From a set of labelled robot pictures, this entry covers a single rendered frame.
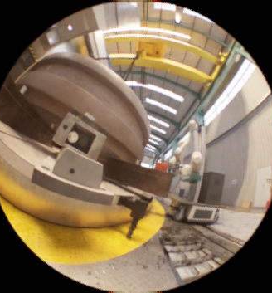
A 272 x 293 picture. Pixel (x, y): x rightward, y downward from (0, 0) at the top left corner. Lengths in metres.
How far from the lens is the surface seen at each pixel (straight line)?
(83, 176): 0.36
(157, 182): 1.45
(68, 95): 1.19
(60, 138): 0.67
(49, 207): 0.62
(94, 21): 2.31
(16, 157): 0.58
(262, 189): 6.23
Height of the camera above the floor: 0.45
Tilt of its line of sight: 19 degrees up
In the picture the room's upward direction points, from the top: 20 degrees clockwise
